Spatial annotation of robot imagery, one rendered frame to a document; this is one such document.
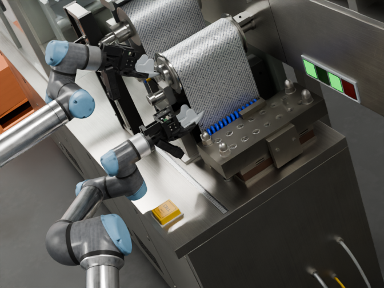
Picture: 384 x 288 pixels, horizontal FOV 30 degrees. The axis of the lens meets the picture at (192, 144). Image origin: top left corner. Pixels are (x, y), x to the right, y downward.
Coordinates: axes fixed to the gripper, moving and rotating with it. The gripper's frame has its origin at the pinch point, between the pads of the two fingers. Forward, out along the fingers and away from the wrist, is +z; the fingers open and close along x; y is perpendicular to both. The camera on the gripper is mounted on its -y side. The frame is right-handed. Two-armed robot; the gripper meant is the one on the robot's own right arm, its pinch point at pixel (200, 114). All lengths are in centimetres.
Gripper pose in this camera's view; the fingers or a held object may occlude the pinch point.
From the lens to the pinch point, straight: 230.8
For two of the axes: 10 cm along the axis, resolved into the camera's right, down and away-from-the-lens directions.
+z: 8.2, -5.2, 2.2
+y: -3.2, -7.5, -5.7
